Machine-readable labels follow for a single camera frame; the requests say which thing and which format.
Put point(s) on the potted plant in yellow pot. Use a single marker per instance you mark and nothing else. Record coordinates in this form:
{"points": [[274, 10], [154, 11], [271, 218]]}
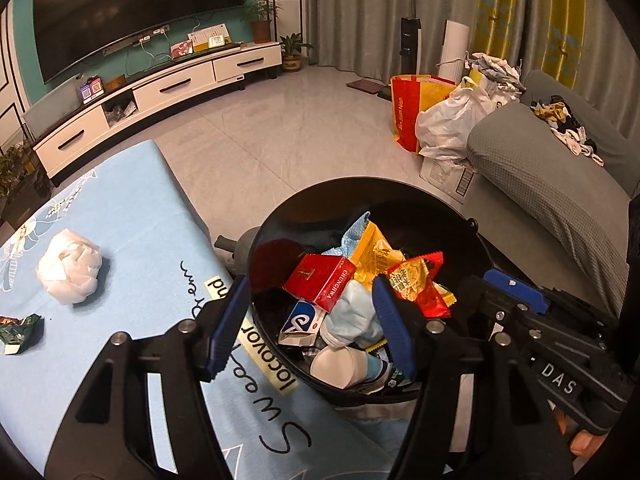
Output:
{"points": [[291, 60]]}

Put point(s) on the yellow snack packet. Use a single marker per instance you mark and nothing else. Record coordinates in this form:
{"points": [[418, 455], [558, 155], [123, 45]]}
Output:
{"points": [[372, 252]]}

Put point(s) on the dark grey object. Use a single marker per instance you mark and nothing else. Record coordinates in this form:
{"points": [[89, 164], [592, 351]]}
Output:
{"points": [[227, 250]]}

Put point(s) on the green wrapper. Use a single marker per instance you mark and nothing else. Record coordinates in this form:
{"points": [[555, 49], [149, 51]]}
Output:
{"points": [[22, 332]]}

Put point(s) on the cardboard box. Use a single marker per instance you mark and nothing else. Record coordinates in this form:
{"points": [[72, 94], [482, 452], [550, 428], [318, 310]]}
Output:
{"points": [[445, 177]]}

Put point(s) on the dark leafy potted plant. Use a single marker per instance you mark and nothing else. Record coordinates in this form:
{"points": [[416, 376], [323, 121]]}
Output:
{"points": [[20, 170]]}

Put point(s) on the black trash bin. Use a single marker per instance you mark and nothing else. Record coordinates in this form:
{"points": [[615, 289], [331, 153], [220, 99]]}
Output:
{"points": [[325, 210]]}

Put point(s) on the pile of grey clothes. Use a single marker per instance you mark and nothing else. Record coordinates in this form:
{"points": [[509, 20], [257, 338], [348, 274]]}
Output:
{"points": [[495, 67]]}

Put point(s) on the upright vacuum cleaner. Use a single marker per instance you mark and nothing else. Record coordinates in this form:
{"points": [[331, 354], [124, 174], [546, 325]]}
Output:
{"points": [[411, 45]]}

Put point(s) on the desk calendar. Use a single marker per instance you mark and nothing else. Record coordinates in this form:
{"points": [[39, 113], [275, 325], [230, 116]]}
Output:
{"points": [[210, 37]]}

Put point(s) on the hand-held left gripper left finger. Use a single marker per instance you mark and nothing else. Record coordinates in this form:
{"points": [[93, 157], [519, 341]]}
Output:
{"points": [[225, 330]]}

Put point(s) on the person's right hand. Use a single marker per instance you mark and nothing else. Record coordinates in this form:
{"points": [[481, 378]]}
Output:
{"points": [[580, 440]]}

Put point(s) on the white cylinder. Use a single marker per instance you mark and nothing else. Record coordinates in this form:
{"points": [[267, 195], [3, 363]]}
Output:
{"points": [[455, 45]]}

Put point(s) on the white plastic bag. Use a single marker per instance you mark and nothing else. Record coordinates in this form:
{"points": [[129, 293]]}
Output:
{"points": [[445, 125]]}

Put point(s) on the yellow patterned curtain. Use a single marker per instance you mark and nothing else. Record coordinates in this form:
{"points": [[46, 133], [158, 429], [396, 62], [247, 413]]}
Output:
{"points": [[497, 10], [567, 20]]}

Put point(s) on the blue floral tablecloth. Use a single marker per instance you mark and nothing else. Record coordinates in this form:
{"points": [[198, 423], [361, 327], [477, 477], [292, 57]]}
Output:
{"points": [[140, 200]]}

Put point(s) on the white paper cup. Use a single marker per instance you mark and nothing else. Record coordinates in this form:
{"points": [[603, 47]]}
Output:
{"points": [[337, 365]]}

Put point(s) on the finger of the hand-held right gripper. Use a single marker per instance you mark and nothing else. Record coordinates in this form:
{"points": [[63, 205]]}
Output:
{"points": [[515, 285], [480, 300]]}

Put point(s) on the red cigarette box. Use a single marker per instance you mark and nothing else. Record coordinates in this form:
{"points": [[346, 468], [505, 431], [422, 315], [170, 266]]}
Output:
{"points": [[320, 280]]}

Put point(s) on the light blue wrapper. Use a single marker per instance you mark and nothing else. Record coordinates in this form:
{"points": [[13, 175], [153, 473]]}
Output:
{"points": [[352, 232]]}

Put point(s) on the white panel heater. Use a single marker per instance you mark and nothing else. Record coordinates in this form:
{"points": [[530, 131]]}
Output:
{"points": [[50, 107]]}

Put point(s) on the grey sofa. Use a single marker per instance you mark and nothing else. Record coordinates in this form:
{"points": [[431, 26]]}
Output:
{"points": [[540, 185]]}

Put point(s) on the large television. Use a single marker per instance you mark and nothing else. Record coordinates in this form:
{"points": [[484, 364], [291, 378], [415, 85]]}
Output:
{"points": [[140, 5]]}

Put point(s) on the red photo card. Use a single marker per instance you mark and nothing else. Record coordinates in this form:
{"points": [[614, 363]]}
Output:
{"points": [[182, 49]]}

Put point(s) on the blue face mask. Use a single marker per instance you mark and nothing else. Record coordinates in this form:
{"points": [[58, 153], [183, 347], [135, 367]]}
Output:
{"points": [[355, 315]]}

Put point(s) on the small printed card stand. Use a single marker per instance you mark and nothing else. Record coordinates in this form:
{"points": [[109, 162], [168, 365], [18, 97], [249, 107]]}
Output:
{"points": [[90, 89]]}

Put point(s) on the brown floor mat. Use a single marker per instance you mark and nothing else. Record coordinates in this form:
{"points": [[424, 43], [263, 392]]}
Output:
{"points": [[367, 86]]}

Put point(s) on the red yellow shopping bag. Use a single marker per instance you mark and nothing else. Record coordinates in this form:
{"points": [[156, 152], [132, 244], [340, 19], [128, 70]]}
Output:
{"points": [[405, 110]]}

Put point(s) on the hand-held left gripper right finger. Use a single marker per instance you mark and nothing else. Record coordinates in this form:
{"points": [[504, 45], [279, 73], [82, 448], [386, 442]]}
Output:
{"points": [[395, 330]]}

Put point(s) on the pile of socks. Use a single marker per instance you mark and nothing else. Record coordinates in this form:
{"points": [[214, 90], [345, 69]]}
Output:
{"points": [[565, 125]]}

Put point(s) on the potted plant in brown pot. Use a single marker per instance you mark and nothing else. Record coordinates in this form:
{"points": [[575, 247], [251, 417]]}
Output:
{"points": [[261, 30]]}

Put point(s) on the blue white small box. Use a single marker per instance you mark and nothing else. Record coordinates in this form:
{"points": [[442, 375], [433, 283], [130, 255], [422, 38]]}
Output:
{"points": [[300, 322]]}

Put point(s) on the grey curtain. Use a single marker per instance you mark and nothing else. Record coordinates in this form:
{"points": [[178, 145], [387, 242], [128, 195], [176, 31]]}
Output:
{"points": [[360, 10]]}

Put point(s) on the red snack wrapper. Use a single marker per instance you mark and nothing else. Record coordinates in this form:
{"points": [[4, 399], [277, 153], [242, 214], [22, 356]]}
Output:
{"points": [[415, 275]]}

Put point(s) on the white tv cabinet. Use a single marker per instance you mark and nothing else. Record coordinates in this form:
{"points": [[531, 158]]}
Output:
{"points": [[165, 87]]}

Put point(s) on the white tissue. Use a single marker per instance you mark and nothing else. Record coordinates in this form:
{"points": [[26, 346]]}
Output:
{"points": [[67, 265]]}

